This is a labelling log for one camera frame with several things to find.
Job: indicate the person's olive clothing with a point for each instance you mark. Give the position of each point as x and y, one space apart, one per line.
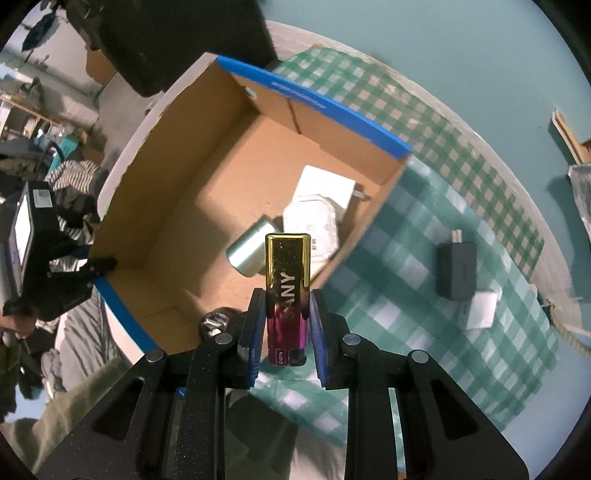
69 406

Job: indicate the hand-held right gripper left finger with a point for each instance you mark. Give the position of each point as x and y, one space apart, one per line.
256 337

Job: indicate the small white charger cube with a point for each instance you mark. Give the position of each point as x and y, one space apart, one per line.
482 309

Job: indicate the grey striped blanket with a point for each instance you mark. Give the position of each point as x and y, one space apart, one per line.
81 341

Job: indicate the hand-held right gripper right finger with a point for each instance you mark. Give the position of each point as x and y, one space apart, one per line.
318 341

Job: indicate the small brown carton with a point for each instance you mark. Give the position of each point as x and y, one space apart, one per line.
99 67

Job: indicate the black bulky object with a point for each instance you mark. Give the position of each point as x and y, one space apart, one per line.
184 41

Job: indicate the cardboard box with blue edge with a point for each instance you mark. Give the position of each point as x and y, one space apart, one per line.
194 194

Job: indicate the person's left hand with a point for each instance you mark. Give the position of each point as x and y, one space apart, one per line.
18 321

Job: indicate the large white power adapter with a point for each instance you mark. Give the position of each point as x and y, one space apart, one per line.
325 187

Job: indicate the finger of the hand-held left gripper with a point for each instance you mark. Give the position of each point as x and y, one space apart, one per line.
99 267

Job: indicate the green checkered cloth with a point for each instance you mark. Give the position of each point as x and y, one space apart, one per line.
406 194

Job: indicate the grey striped garment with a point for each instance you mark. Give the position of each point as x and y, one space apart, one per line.
78 177

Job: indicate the teal box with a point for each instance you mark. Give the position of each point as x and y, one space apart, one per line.
67 145

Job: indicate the wooden board piece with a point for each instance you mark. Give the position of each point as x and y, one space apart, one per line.
570 138

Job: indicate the black power adapter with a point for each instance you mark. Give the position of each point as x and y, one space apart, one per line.
457 272

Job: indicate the silver metal cylinder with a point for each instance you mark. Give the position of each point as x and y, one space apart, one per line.
249 251

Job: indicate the white angular plug adapter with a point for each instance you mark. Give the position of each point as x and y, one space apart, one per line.
314 219

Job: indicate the shiny metal knob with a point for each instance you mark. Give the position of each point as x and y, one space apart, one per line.
217 321

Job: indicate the crinkled silver foil bag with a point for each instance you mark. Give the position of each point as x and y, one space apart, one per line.
582 203

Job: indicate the gold and pink lighter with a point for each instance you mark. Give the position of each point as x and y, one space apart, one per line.
286 277

